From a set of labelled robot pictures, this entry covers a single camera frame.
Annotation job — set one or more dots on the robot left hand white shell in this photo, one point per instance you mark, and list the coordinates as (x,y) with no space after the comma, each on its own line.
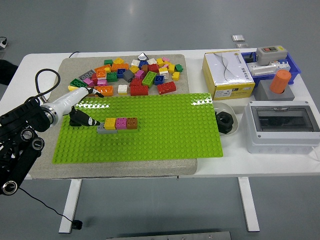
(67,100)

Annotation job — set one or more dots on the black square building brick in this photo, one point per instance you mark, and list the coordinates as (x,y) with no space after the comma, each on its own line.
(73,123)

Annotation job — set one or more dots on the yellow square building brick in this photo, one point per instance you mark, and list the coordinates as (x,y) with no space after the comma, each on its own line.
(110,123)

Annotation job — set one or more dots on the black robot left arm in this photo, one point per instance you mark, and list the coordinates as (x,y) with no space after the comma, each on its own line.
(20,120)

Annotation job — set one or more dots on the large shiny yellow brick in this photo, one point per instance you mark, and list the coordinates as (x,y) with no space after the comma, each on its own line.
(72,88)

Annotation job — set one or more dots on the dark green long brick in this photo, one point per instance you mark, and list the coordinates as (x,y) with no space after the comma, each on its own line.
(78,83)

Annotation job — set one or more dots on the grey flat long brick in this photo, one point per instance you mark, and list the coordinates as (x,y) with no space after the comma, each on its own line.
(87,74)

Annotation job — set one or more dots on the orange long building brick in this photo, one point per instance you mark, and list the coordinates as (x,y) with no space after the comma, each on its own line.
(106,90)
(120,67)

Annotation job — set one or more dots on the orange square brick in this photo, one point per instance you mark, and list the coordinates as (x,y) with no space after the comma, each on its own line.
(101,74)

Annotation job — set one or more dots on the light grey long brick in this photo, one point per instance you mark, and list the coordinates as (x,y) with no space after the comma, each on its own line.
(100,129)

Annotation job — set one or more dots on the green square building brick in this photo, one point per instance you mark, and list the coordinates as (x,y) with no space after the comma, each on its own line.
(112,77)

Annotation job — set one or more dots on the small yellow brick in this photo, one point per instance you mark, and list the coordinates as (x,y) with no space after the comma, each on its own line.
(107,70)

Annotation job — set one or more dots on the white square building brick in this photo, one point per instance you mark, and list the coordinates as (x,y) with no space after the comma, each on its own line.
(122,89)

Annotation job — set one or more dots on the pink square building brick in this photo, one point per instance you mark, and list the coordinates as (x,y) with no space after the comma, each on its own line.
(121,123)

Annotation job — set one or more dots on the dark grey building brick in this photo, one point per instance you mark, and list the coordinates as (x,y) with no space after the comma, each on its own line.
(128,75)

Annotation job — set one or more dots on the brown square building brick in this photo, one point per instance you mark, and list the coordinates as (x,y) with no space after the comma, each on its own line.
(132,123)

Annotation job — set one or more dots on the red long building brick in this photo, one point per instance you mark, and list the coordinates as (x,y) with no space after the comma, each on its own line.
(138,91)
(166,88)

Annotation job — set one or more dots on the small brown brick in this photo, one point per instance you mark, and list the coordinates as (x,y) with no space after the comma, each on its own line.
(145,68)

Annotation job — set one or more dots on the lime green long brick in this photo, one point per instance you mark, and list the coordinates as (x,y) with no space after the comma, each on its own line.
(149,79)

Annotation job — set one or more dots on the shiny silver sloped brick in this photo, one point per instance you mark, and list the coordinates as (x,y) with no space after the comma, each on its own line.
(142,57)

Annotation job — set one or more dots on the blue square building brick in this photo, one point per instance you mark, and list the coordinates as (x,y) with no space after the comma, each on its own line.
(159,80)

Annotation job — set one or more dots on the lime green studded baseplate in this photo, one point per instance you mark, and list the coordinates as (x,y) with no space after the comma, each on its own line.
(162,140)

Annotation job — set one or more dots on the small pink brick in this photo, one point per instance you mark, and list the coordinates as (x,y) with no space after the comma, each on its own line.
(165,66)

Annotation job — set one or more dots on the person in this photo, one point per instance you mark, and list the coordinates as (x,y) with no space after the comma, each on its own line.
(7,72)

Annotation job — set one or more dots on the grey-brown table mat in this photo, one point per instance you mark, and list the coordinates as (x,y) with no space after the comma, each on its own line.
(112,171)

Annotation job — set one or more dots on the white power strip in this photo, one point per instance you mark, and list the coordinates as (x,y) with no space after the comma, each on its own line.
(3,44)

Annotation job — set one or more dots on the white table leg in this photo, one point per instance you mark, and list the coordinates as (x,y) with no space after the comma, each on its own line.
(248,205)
(71,205)

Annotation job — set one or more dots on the white bowl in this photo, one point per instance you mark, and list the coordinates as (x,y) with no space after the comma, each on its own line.
(223,107)

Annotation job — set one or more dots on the large black nut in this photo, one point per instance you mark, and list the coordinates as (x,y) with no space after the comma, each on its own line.
(225,122)

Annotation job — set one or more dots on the yellow and white cardboard box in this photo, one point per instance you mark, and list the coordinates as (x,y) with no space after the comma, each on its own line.
(225,72)

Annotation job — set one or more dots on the silver floor plate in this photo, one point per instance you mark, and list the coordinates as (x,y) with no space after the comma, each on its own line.
(238,37)

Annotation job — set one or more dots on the black adapter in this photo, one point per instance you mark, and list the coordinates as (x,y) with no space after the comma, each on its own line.
(250,58)

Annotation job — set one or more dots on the grey square block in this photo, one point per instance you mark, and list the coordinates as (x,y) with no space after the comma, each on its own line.
(262,91)

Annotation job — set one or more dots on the white terminal block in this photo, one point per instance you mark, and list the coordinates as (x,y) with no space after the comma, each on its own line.
(262,70)

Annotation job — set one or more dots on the orange cylinder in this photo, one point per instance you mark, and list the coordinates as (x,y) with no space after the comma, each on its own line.
(280,81)

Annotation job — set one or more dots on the blue plastic bin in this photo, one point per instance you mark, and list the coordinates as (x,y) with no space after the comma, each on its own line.
(295,67)

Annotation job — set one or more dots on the grey switch box red button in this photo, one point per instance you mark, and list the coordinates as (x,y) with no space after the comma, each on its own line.
(271,55)

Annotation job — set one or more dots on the grey electrical enclosure box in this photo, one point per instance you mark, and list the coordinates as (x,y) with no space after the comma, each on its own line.
(275,140)

